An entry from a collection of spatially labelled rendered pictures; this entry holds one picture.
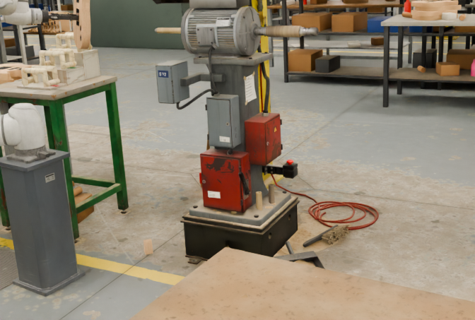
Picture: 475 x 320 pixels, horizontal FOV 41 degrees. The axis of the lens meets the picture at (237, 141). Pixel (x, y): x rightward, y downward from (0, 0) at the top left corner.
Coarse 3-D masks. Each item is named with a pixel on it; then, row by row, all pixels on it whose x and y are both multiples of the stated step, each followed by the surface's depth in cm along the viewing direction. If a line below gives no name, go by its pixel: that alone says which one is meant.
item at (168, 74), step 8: (160, 64) 327; (168, 64) 325; (176, 64) 326; (184, 64) 333; (160, 72) 326; (168, 72) 324; (176, 72) 327; (184, 72) 334; (160, 80) 327; (168, 80) 325; (176, 80) 327; (160, 88) 329; (168, 88) 326; (176, 88) 328; (184, 88) 335; (160, 96) 330; (168, 96) 328; (176, 96) 329; (184, 96) 336; (200, 96) 338; (176, 104) 340
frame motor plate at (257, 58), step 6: (252, 54) 343; (258, 54) 342; (264, 54) 341; (270, 54) 343; (198, 60) 341; (204, 60) 339; (216, 60) 336; (222, 60) 334; (228, 60) 332; (234, 60) 331; (240, 60) 329; (246, 60) 328; (252, 60) 326; (258, 60) 330; (264, 60) 337
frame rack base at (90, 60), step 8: (56, 56) 408; (80, 56) 398; (88, 56) 403; (96, 56) 409; (56, 64) 410; (80, 64) 400; (88, 64) 403; (96, 64) 410; (88, 72) 404; (96, 72) 410
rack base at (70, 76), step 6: (60, 66) 401; (78, 66) 397; (48, 72) 393; (60, 72) 388; (66, 72) 387; (72, 72) 391; (78, 72) 396; (48, 78) 395; (60, 78) 390; (66, 78) 388; (72, 78) 392; (78, 78) 397; (84, 78) 401
